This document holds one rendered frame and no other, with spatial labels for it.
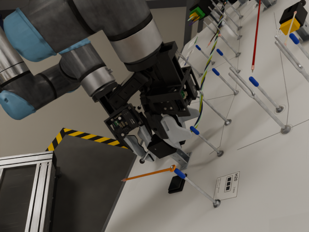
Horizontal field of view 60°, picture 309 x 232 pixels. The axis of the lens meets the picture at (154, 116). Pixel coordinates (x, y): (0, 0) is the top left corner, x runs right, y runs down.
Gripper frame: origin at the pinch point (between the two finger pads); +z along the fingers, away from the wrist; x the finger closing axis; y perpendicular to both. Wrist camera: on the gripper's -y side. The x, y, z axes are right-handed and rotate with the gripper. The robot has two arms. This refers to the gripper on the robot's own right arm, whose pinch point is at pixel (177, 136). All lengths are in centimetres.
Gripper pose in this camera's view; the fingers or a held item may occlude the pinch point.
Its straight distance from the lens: 55.3
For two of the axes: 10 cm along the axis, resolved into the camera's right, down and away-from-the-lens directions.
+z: 4.1, 7.2, 5.6
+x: 3.5, -6.9, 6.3
